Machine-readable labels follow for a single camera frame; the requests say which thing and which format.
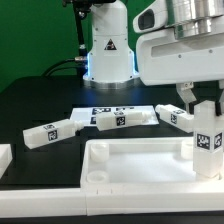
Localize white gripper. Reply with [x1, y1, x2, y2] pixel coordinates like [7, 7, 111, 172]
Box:
[133, 4, 224, 116]

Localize white desk top tray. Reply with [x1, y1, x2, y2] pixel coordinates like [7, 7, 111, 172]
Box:
[80, 137, 224, 192]

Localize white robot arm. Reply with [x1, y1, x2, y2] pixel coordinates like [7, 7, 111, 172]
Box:
[84, 0, 224, 115]

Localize white marker sheet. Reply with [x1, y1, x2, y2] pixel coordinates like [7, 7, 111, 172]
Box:
[70, 105, 158, 127]

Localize white left fence block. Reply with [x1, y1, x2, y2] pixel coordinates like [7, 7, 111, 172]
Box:
[0, 144, 12, 178]

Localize black cables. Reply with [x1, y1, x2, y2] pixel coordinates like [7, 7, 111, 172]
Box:
[41, 57, 88, 78]

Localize white front fence rail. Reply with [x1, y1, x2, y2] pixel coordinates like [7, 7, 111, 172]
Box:
[0, 182, 224, 218]

